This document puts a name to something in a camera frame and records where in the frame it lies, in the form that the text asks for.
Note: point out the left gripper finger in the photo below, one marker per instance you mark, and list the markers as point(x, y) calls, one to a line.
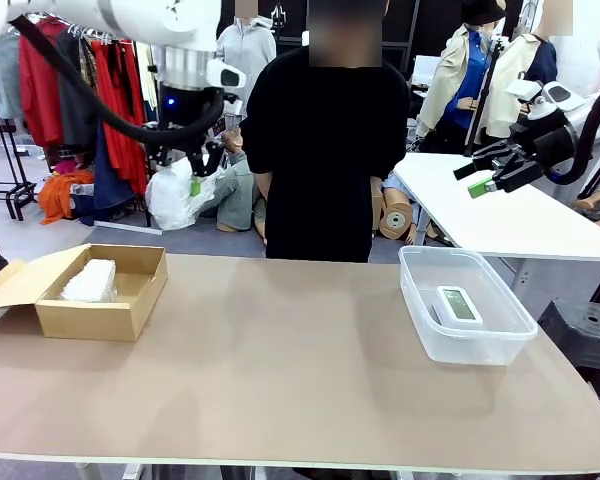
point(159, 157)
point(196, 186)

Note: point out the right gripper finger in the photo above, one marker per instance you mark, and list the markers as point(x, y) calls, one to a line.
point(515, 175)
point(485, 157)

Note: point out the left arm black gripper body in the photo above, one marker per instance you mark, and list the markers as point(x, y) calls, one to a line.
point(190, 150)

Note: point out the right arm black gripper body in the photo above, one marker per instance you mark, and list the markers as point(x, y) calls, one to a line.
point(550, 142)

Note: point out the bubble clock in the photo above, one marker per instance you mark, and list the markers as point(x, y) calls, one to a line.
point(90, 282)
point(172, 205)

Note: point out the white unwrapped digital clock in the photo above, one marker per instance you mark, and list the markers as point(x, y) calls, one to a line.
point(459, 304)

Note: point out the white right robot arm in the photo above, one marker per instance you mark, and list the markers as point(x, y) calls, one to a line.
point(562, 95)

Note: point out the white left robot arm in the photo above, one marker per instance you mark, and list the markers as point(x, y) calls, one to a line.
point(130, 20)

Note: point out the person's right forearm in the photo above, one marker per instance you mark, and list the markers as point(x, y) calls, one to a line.
point(264, 182)

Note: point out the seated mannequin green shirt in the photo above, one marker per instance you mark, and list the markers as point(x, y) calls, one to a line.
point(237, 195)

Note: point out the blue hanging garment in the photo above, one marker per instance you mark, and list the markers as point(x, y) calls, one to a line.
point(110, 185)

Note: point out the white table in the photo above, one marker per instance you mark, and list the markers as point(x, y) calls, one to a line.
point(480, 220)

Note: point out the red hanging dress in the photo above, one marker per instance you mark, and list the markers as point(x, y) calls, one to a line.
point(122, 100)

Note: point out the black clothes rack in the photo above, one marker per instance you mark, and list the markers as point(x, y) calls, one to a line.
point(130, 227)

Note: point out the mannequin beige coat black hat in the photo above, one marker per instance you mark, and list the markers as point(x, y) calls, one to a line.
point(445, 85)

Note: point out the cream hanging garment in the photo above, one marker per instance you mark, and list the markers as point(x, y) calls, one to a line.
point(151, 75)

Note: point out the mannequin in blue striped shirt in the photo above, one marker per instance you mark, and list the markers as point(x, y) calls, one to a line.
point(400, 185)

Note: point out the dark grey hanging garment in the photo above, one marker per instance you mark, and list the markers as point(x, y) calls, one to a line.
point(72, 130)

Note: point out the mannequin cream jacket navy shirt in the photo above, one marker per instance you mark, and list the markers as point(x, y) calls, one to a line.
point(510, 60)

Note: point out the white monitor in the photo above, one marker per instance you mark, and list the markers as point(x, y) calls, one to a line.
point(426, 70)

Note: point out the orange cloth pile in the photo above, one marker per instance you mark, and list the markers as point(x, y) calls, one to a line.
point(60, 195)

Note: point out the black tripod stand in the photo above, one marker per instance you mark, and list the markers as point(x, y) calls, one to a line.
point(497, 46)

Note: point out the mannequin in grey hoodie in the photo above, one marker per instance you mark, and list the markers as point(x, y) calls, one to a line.
point(250, 55)

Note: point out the person in black shirt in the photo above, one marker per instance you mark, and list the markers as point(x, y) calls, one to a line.
point(325, 150)

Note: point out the red hanging coat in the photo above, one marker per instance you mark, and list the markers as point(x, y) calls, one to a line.
point(40, 90)

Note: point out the brown cardboard box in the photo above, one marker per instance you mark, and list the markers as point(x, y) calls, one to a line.
point(100, 320)

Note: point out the light grey hanging garment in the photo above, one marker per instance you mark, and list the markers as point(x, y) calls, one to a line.
point(5, 75)

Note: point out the black plastic stool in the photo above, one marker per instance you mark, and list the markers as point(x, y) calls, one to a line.
point(580, 340)

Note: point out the clear plastic container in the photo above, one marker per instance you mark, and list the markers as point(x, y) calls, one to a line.
point(470, 350)

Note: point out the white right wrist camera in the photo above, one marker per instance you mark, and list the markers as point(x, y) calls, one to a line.
point(525, 90)

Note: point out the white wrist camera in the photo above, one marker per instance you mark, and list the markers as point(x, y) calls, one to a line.
point(234, 107)
point(525, 90)

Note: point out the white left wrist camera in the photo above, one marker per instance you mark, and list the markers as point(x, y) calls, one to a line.
point(234, 107)

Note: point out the white table frame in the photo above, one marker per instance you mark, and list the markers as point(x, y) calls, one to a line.
point(130, 472)

